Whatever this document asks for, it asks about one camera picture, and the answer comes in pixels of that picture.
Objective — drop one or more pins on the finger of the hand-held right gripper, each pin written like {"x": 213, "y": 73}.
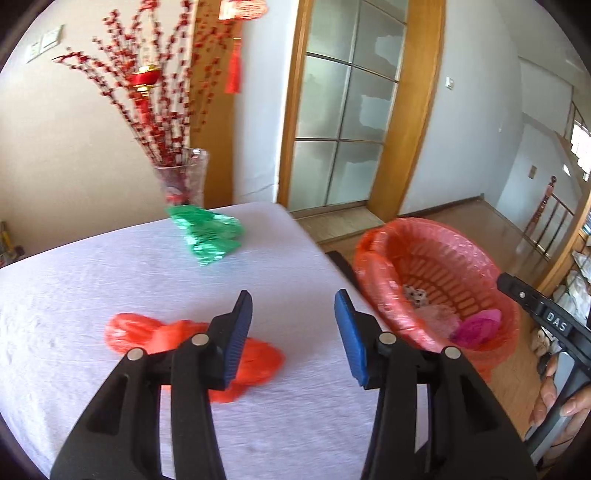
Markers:
{"x": 519, "y": 293}

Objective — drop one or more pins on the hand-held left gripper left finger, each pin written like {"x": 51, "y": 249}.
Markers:
{"x": 238, "y": 341}

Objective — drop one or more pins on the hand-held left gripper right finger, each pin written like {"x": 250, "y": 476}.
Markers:
{"x": 353, "y": 341}

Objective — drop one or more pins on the red slatted plastic basket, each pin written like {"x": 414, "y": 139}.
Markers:
{"x": 443, "y": 272}

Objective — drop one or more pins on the clear plastic bag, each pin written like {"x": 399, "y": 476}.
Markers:
{"x": 436, "y": 321}

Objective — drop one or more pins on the red lined waste basket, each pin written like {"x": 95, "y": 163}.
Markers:
{"x": 369, "y": 249}

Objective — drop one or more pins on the red plastic bag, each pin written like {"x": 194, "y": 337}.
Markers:
{"x": 134, "y": 332}

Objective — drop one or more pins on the green plastic bag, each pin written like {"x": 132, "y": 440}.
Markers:
{"x": 207, "y": 230}

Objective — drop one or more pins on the person's right hand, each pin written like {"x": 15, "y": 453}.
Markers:
{"x": 545, "y": 397}

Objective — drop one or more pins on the magenta plastic bag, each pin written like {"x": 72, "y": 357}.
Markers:
{"x": 480, "y": 325}

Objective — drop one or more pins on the wooden shelf unit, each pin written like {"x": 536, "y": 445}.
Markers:
{"x": 565, "y": 258}

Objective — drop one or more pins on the white spotted wrapper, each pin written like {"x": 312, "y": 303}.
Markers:
{"x": 415, "y": 295}

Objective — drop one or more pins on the wooden chair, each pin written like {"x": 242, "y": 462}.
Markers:
{"x": 549, "y": 194}

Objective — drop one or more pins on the clear glass vase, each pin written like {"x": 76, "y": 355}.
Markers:
{"x": 194, "y": 180}

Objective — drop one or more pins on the red berry branches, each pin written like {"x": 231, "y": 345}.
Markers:
{"x": 157, "y": 120}

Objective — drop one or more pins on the frosted glass sliding door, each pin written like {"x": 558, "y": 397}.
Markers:
{"x": 323, "y": 106}

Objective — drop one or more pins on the small red lantern ornament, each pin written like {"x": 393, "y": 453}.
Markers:
{"x": 145, "y": 76}

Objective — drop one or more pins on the red character ornament with tassel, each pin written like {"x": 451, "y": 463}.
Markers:
{"x": 244, "y": 8}

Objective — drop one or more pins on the wooden wall trim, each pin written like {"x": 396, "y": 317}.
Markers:
{"x": 219, "y": 161}

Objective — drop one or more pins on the wooden door frame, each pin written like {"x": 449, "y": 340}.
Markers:
{"x": 415, "y": 115}

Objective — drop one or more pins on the white wall socket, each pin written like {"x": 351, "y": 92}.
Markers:
{"x": 33, "y": 51}

